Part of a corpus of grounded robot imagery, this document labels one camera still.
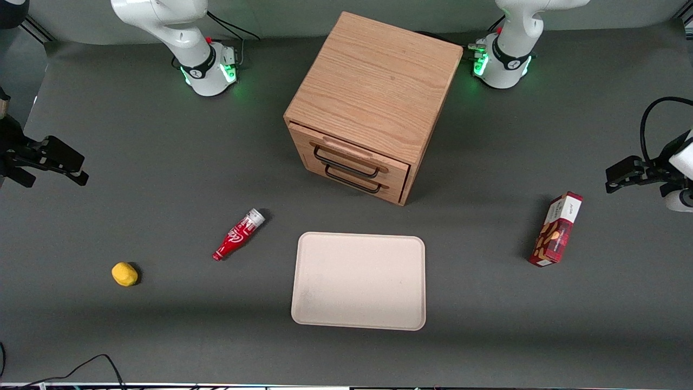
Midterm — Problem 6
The black looped gripper cable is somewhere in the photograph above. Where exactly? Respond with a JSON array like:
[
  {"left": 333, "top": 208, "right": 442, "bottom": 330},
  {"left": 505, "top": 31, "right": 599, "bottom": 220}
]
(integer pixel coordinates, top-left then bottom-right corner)
[{"left": 640, "top": 96, "right": 693, "bottom": 163}]

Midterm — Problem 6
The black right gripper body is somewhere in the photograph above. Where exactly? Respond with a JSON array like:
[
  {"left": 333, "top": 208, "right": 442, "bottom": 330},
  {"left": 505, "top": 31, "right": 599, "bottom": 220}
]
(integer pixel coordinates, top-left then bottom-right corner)
[{"left": 0, "top": 116, "right": 44, "bottom": 187}]

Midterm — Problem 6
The wooden drawer with black handle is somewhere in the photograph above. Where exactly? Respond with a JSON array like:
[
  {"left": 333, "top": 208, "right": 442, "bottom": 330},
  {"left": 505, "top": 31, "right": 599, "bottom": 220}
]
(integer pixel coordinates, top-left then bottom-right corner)
[
  {"left": 303, "top": 154, "right": 408, "bottom": 206},
  {"left": 289, "top": 122, "right": 411, "bottom": 187}
]

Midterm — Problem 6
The beige rectangular plastic tray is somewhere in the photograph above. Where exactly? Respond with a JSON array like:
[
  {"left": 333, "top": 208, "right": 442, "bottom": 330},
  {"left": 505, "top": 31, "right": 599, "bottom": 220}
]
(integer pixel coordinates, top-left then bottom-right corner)
[{"left": 291, "top": 232, "right": 427, "bottom": 332}]

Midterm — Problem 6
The black rounded mount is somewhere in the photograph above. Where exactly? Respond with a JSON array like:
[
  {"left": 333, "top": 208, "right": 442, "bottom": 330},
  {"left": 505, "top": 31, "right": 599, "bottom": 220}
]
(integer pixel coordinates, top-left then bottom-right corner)
[{"left": 0, "top": 0, "right": 29, "bottom": 29}]

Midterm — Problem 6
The black cable on table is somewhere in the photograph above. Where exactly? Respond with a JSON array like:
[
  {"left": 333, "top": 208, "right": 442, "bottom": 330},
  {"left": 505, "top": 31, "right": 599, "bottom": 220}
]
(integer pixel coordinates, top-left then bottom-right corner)
[{"left": 0, "top": 354, "right": 128, "bottom": 390}]

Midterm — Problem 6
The red plaid cookie box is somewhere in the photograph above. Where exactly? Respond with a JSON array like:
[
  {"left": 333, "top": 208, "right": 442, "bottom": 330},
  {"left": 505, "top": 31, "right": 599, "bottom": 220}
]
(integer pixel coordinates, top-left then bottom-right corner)
[{"left": 528, "top": 191, "right": 584, "bottom": 267}]

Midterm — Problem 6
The yellow lemon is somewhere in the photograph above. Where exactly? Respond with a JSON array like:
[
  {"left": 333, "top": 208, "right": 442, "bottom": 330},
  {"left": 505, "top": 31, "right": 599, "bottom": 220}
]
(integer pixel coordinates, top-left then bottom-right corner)
[{"left": 112, "top": 262, "right": 139, "bottom": 287}]

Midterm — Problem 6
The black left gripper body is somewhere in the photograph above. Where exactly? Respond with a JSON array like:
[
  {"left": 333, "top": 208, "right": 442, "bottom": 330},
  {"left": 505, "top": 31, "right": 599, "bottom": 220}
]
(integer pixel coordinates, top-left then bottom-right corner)
[{"left": 644, "top": 138, "right": 684, "bottom": 185}]

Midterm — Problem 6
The red cola bottle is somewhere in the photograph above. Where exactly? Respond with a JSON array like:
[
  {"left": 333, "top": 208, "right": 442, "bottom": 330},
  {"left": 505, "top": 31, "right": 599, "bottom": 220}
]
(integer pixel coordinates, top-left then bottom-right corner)
[{"left": 212, "top": 209, "right": 266, "bottom": 262}]

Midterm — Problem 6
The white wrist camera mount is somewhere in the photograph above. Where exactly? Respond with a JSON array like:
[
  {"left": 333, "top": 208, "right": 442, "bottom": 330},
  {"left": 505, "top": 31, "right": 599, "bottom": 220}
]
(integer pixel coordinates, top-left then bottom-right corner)
[{"left": 664, "top": 184, "right": 693, "bottom": 212}]

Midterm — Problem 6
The oak wooden drawer cabinet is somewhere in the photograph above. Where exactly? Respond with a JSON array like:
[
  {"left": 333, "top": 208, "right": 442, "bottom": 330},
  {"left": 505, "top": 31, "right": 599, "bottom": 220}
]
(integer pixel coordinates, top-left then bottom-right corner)
[{"left": 283, "top": 11, "right": 465, "bottom": 206}]

